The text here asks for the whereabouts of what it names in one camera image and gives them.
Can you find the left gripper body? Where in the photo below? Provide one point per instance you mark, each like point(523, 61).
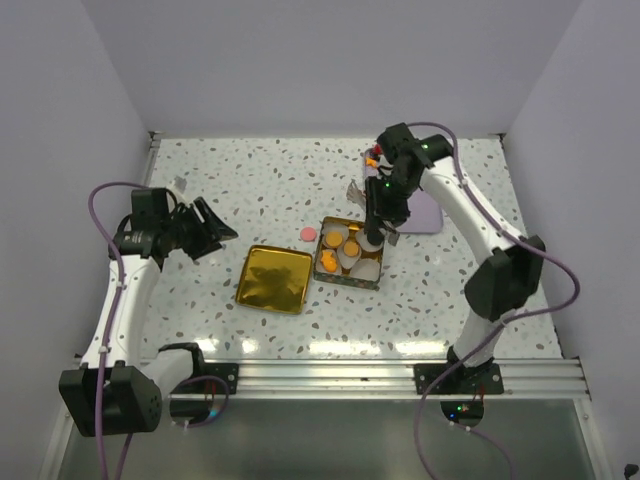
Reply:
point(195, 236)

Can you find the aluminium front rail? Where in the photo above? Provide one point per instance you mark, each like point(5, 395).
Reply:
point(394, 380)

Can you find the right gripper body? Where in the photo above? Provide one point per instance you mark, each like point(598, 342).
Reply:
point(393, 197)

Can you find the white paper cup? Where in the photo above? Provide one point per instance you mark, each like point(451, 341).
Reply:
point(335, 227)
point(319, 267)
point(347, 262)
point(366, 269)

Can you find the purple tray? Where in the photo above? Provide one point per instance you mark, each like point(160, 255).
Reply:
point(426, 216)

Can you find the orange star cookie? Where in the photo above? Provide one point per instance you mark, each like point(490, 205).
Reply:
point(329, 261)

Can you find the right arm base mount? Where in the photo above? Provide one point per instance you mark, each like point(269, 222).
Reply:
point(483, 380)

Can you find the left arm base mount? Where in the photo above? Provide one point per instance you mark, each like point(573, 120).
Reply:
point(215, 378)

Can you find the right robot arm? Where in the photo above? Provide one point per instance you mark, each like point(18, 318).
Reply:
point(509, 264)

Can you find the metal tongs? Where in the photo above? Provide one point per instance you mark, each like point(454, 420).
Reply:
point(357, 196)

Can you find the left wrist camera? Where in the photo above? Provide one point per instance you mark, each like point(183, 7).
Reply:
point(178, 186)

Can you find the green cookie tin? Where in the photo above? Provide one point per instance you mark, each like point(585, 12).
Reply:
point(356, 233)

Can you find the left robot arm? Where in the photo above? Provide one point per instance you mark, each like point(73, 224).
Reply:
point(112, 392)

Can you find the gold tin lid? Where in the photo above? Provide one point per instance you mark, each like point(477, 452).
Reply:
point(274, 279)

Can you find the pink round cookie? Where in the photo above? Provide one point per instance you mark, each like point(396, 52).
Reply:
point(308, 234)

